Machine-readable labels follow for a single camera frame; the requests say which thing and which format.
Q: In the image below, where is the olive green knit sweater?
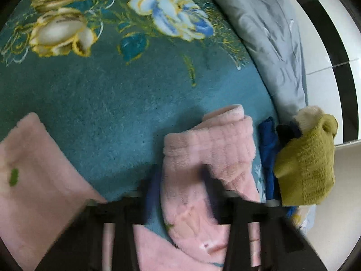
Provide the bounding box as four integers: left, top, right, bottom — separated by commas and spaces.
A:
273, 113, 339, 206

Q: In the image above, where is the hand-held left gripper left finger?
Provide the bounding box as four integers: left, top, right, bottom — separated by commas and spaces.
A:
37, 162, 162, 271

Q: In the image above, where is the pink printed fleece garment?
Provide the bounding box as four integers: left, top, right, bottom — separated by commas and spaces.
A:
0, 104, 263, 271

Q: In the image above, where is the grey floral quilt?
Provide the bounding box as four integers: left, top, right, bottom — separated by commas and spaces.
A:
194, 0, 315, 236

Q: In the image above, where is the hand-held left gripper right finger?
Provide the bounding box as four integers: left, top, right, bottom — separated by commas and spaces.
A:
201, 168, 328, 271

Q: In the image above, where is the blue knit garment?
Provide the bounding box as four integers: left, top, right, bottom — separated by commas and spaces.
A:
258, 116, 299, 218

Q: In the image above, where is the teal floral blanket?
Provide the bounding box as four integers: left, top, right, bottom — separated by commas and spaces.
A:
0, 0, 282, 235

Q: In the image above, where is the beige garment with yellow print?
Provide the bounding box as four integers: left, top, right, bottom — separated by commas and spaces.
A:
293, 106, 323, 132

